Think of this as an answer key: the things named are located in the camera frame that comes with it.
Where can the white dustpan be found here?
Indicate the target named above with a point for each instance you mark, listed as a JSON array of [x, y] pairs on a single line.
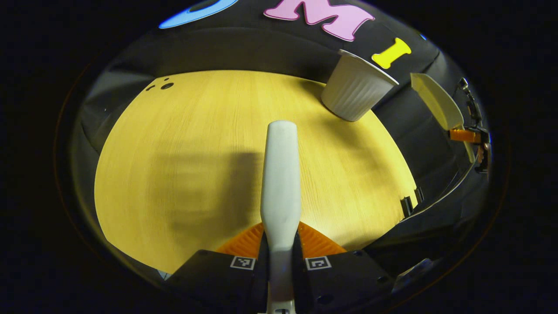
[[438, 102]]

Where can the small black bracket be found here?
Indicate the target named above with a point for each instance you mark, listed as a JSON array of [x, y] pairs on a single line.
[[419, 195], [406, 206]]

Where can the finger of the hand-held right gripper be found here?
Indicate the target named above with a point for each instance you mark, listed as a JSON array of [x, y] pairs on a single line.
[[464, 135]]

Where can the black backdrop cloth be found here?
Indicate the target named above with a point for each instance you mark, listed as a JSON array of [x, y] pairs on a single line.
[[261, 48]]

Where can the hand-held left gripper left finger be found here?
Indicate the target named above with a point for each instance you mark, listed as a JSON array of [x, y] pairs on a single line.
[[262, 266]]

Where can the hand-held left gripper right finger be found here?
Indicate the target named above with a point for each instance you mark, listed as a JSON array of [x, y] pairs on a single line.
[[298, 270]]

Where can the white ribbed garbage bin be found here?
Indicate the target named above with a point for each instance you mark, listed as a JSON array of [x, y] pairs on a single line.
[[355, 93]]

